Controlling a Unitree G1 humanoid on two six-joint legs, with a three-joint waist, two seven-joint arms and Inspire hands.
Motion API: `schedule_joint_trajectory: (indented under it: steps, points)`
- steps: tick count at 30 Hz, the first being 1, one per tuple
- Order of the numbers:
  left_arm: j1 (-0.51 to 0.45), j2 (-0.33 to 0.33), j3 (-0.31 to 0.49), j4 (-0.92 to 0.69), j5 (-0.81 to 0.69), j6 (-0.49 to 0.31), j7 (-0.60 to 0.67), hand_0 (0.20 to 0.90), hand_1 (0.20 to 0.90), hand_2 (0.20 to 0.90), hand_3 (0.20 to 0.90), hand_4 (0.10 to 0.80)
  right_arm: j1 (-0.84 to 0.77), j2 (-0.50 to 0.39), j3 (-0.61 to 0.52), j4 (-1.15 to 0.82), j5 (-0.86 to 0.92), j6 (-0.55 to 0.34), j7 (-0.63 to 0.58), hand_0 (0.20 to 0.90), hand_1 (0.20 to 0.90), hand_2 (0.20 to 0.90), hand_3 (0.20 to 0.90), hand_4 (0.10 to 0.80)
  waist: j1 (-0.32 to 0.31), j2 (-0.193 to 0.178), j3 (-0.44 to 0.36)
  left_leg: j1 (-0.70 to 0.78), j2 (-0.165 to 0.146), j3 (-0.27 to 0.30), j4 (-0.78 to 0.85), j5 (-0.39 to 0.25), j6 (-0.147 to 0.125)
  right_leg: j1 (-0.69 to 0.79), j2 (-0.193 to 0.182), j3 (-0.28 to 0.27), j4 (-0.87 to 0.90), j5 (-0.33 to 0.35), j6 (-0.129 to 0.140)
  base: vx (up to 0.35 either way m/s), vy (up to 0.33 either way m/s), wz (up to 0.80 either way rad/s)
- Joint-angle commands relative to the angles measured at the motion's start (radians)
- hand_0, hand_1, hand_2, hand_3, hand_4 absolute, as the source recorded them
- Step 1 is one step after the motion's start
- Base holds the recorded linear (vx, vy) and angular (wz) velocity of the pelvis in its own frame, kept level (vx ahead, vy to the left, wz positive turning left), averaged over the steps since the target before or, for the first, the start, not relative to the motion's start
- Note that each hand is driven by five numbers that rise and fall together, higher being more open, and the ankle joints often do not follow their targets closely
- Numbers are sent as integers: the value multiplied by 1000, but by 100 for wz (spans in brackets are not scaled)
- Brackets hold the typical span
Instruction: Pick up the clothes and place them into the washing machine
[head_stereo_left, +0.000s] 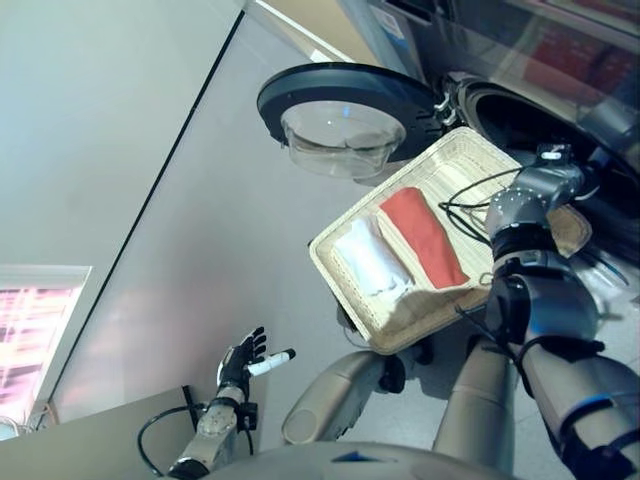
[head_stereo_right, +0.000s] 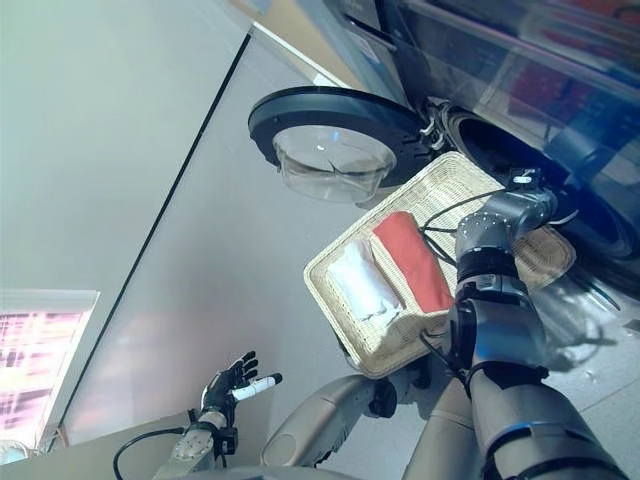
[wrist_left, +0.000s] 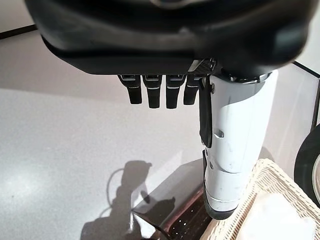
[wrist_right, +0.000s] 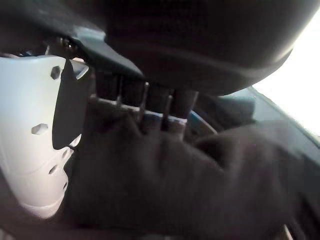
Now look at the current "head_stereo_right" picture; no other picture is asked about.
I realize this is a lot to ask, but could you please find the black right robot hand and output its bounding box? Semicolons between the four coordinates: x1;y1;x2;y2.
547;130;596;201

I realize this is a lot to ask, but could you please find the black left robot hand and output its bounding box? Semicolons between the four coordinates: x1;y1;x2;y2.
199;351;284;416

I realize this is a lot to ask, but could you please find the red cloth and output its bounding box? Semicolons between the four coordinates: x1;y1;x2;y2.
372;212;455;311

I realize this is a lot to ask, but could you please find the grey front-load washing machine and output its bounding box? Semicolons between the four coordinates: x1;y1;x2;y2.
344;0;640;311

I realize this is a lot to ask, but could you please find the cream wicker tray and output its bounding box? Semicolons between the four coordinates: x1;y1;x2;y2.
303;151;576;380

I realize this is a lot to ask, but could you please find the white folded cloth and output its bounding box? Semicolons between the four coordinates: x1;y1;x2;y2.
327;239;404;324

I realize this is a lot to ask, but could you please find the white framed window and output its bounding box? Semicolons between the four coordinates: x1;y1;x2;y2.
0;288;101;444

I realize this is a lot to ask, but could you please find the silver right robot leg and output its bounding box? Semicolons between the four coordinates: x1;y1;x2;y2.
402;364;481;480

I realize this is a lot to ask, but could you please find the round glass washer door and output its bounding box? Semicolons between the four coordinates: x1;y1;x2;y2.
247;85;421;204

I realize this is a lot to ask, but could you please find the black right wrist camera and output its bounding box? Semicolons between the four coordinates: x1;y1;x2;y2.
509;168;544;189

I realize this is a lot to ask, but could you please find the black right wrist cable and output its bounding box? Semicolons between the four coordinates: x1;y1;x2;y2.
419;189;506;389

